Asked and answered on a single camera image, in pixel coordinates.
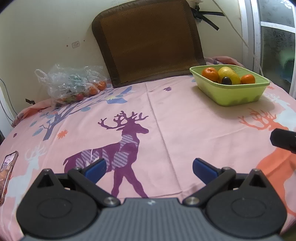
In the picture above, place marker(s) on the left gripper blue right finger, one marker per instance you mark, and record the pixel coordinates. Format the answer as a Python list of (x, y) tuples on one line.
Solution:
[(216, 180)]

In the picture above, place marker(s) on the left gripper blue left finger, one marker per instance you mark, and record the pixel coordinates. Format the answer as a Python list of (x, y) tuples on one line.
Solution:
[(85, 180)]

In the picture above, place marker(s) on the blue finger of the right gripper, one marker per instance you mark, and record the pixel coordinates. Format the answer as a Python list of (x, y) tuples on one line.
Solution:
[(284, 139)]

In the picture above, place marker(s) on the orange mandarin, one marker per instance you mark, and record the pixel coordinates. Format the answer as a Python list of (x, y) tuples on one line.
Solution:
[(247, 79), (211, 74)]

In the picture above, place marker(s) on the dark purple tomato back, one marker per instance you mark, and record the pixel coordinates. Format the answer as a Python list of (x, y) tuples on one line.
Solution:
[(226, 81)]

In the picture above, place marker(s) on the large yellow citrus fruit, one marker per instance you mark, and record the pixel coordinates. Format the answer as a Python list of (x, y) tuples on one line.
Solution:
[(228, 72)]

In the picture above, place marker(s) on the orange mandarin back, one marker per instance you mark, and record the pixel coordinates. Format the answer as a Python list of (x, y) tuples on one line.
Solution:
[(211, 74)]

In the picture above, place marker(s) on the green plastic basin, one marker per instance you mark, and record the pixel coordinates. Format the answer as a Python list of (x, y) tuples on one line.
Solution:
[(230, 95)]

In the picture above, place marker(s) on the pink deer print bedsheet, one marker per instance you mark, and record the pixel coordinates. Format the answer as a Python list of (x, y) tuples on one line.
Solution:
[(149, 134)]

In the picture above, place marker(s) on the smartphone in pink case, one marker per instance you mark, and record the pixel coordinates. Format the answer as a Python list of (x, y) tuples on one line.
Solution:
[(6, 171)]

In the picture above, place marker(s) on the clear plastic bag of fruit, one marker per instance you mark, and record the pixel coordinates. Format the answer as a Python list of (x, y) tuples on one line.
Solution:
[(66, 85)]

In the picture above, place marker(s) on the white window frame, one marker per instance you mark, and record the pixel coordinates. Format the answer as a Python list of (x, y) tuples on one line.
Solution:
[(268, 28)]

